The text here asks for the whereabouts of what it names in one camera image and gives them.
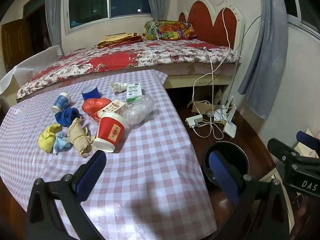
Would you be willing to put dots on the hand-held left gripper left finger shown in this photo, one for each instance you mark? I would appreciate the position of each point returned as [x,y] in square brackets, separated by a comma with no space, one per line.
[91,172]

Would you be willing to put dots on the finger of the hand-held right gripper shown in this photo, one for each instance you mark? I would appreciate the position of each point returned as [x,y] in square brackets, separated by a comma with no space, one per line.
[306,137]
[282,151]

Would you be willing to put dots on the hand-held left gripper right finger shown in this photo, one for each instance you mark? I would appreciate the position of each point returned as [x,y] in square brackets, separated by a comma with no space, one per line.
[222,172]

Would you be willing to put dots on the black round trash bin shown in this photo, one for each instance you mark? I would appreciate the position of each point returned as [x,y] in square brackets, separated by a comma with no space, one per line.
[232,155]

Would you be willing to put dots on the red paper cup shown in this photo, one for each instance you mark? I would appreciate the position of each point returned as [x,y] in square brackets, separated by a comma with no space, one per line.
[111,132]

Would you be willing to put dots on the blue cloth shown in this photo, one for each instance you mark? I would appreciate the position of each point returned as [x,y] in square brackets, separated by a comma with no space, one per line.
[68,117]

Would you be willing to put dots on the red white small box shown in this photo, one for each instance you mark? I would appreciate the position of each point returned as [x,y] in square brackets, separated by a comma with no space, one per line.
[112,107]

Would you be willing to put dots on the clear plastic wrap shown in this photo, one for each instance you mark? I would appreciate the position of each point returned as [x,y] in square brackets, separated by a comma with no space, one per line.
[138,110]

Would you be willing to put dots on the beige crumpled cloth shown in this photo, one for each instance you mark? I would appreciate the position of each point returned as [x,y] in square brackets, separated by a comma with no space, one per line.
[78,137]

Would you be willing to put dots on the light blue face mask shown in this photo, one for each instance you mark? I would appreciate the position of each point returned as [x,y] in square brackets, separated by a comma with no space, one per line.
[62,143]

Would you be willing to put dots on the white router with antennas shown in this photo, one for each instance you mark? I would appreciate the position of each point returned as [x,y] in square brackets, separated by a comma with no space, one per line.
[230,127]

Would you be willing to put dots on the yellow crumpled cloth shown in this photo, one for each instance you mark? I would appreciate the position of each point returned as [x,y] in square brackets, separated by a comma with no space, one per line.
[48,138]

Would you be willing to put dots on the small white network device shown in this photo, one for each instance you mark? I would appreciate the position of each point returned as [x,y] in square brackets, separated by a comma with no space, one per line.
[220,113]

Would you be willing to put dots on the pink checked tablecloth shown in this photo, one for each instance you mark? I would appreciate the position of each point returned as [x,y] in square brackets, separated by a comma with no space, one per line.
[150,167]

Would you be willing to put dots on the white power strip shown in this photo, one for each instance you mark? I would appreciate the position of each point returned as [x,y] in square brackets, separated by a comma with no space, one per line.
[194,120]

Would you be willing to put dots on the red plastic bag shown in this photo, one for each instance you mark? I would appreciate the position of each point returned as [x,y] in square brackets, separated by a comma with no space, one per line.
[92,106]

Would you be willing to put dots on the flat cardboard box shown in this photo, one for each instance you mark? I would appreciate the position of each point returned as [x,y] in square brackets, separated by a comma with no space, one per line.
[201,107]

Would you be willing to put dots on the blue patterned paper cup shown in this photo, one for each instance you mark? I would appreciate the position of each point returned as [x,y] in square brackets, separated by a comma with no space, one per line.
[61,102]

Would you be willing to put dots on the dark blue cup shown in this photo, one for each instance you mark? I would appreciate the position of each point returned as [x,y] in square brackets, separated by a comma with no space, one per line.
[90,93]

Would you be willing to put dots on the white crumpled tissue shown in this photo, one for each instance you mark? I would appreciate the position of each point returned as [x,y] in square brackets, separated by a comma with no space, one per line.
[118,87]

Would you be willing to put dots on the green and white box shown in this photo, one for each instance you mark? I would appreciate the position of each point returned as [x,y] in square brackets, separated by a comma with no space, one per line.
[133,92]

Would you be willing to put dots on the long grey curtain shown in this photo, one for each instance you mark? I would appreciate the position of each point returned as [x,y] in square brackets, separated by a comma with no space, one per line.
[267,55]

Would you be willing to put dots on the white plastic sheet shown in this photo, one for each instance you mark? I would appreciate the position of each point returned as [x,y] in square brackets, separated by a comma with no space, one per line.
[27,65]

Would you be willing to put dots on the folded yellow red blanket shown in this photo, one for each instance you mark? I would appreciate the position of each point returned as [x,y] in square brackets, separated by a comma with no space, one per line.
[117,40]

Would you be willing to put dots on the small side window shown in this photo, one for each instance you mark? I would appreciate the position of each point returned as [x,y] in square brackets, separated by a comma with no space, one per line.
[292,2]

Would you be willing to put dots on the brown wooden door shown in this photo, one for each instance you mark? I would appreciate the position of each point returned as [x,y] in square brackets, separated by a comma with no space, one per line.
[15,45]

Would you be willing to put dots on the colourful patterned pillow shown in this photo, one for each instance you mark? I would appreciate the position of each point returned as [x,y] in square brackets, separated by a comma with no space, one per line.
[170,30]

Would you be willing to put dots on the red heart-shaped headboard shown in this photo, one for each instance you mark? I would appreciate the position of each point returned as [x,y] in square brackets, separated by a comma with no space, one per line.
[200,17]

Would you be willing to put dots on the large window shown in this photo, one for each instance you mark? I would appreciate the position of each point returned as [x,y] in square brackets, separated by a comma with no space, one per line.
[87,5]

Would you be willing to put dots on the beige bed frame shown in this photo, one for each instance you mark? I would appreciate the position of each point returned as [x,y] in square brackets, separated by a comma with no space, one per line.
[200,78]

